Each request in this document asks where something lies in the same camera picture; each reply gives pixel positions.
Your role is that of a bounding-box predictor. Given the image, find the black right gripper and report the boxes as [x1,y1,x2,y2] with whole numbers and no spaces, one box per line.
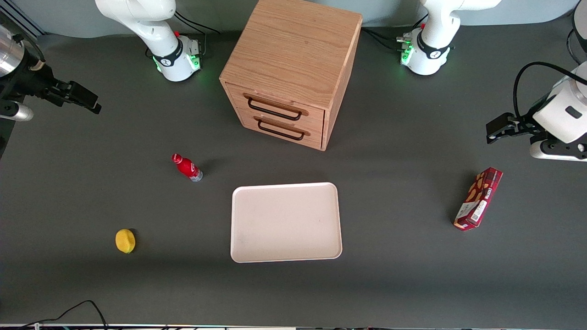
[0,46,102,115]

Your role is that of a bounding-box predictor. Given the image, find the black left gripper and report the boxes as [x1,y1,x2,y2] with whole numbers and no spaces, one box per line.
[486,112,547,145]

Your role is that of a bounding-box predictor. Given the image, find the red coke bottle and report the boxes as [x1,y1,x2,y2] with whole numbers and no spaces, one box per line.
[172,153,203,183]

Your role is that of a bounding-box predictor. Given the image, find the beige plastic tray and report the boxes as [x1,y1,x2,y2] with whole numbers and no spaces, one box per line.
[230,182,343,264]

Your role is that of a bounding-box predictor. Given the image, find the red snack box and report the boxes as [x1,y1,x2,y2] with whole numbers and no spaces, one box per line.
[454,167,504,231]

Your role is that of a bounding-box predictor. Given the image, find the yellow lemon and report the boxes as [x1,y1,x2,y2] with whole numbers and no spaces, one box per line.
[115,229,136,254]

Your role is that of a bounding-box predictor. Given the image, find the wooden drawer cabinet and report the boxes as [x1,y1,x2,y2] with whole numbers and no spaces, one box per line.
[219,0,363,152]

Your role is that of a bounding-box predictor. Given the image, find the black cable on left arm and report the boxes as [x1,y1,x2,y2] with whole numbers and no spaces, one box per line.
[513,61,587,121]

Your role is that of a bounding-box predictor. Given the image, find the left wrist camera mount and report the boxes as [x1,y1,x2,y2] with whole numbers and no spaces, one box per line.
[529,135,587,162]

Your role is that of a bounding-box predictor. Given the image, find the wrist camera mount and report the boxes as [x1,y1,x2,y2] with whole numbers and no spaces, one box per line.
[529,135,587,162]
[0,99,34,122]

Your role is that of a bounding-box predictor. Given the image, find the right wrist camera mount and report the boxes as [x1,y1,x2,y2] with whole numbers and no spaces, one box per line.
[0,99,34,122]

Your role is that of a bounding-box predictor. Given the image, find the aluminium frame bar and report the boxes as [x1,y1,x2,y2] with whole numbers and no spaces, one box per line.
[0,8,47,41]

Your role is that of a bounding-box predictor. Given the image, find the black cable loop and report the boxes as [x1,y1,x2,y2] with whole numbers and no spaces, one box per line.
[567,27,587,65]

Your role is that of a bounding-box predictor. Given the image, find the black cables at right base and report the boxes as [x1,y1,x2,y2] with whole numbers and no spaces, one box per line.
[173,10,221,35]

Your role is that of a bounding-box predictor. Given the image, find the black cables at base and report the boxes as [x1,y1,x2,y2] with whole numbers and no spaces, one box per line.
[173,10,221,35]
[361,27,406,52]

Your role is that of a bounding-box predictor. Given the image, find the black cables at left base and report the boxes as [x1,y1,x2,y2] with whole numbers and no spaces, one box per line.
[361,27,406,52]

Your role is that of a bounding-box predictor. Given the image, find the larger black drawer handle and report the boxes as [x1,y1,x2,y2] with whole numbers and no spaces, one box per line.
[243,93,309,122]

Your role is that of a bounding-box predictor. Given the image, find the smaller black drawer handle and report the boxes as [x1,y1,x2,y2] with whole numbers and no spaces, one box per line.
[254,116,311,142]

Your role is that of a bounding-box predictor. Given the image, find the black cable at table edge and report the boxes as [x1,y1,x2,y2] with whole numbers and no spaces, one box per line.
[21,300,109,330]

